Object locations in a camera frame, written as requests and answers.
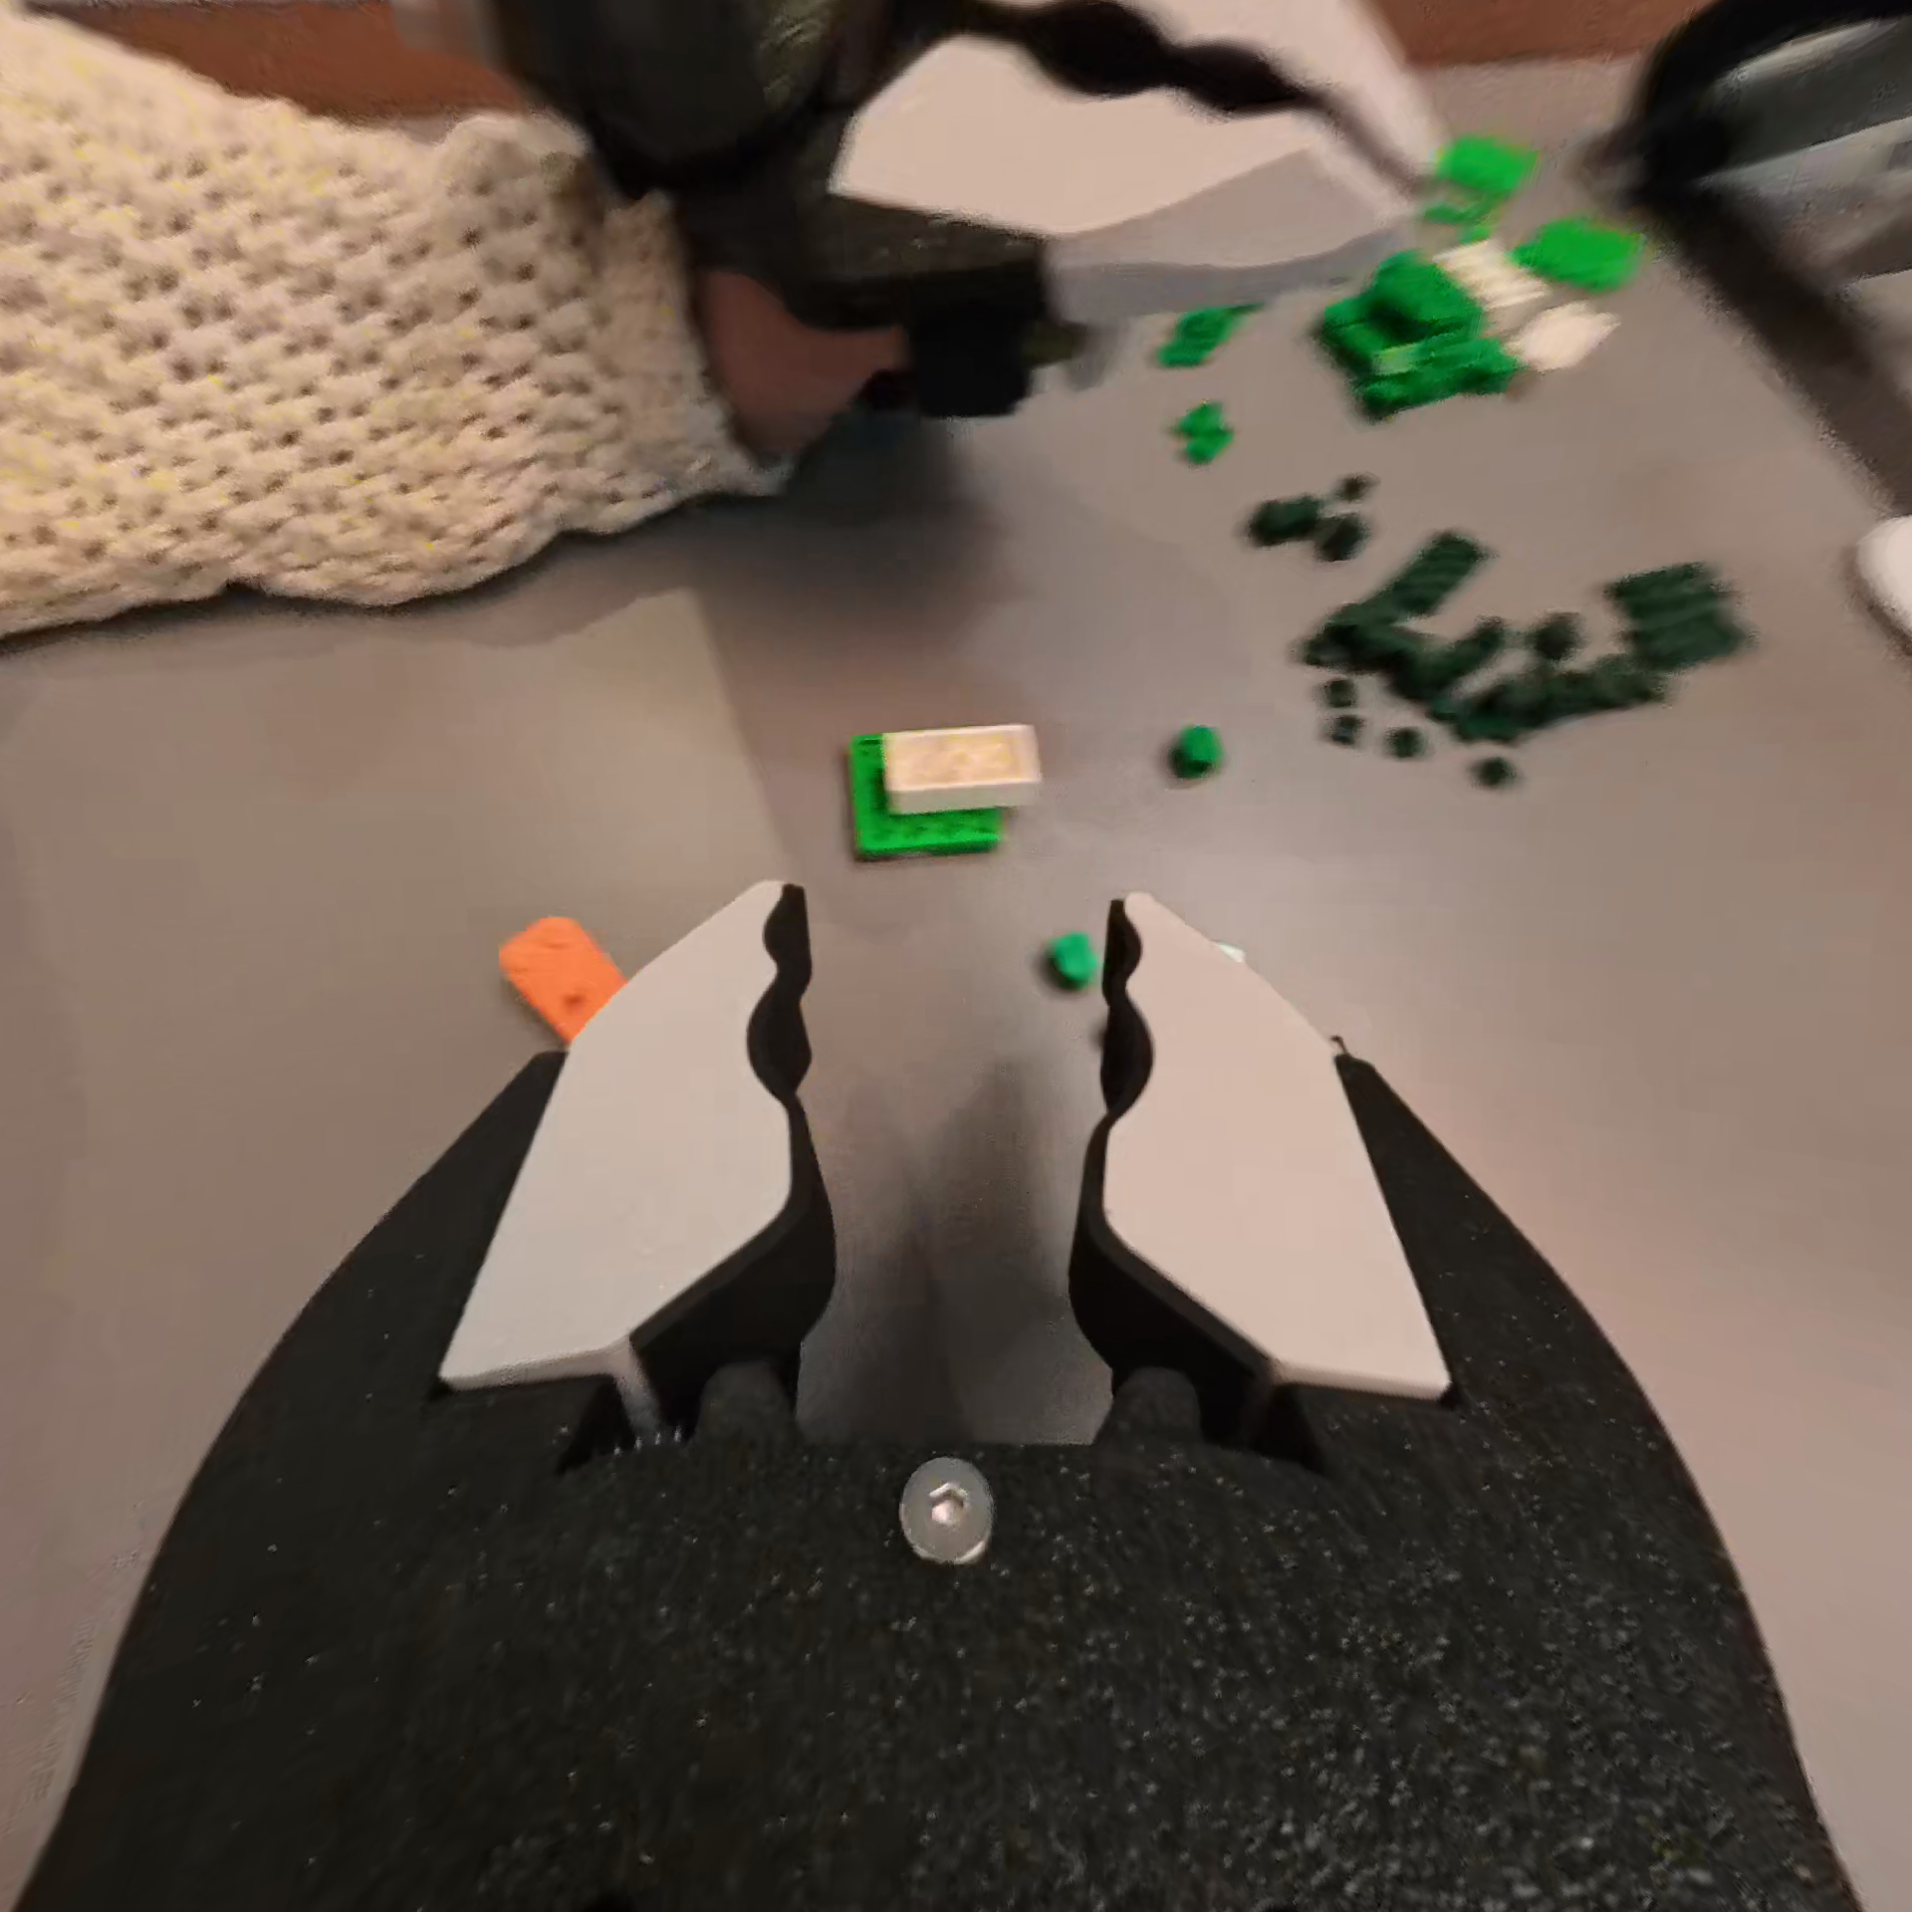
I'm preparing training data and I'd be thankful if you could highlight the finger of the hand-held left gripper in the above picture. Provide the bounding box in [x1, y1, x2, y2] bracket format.
[836, 19, 1420, 328]
[967, 0, 1447, 187]

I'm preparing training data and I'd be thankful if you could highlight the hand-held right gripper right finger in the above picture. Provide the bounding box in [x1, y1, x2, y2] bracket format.
[1067, 889, 1457, 1439]

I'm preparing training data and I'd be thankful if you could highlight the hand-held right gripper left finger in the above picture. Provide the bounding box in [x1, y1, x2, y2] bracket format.
[438, 879, 837, 1439]

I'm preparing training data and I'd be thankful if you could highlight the short white lego brick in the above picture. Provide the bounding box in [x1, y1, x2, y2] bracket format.
[1509, 303, 1624, 373]

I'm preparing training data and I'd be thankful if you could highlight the person's left forearm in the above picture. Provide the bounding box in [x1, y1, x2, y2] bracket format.
[0, 12, 801, 641]

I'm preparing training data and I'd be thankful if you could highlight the dark green lego plate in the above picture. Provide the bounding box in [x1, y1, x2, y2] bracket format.
[1606, 559, 1752, 679]

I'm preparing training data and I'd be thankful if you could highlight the person's left hand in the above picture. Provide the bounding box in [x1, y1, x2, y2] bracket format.
[696, 271, 910, 457]

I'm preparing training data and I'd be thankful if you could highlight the orange brick separator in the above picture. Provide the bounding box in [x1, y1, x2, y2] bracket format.
[497, 916, 630, 1046]

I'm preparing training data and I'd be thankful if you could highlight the pile of bright green bricks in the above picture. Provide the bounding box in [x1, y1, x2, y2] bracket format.
[1312, 251, 1529, 423]

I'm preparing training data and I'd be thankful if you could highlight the pile of dark green bricks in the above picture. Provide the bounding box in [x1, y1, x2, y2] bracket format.
[1247, 475, 1617, 790]

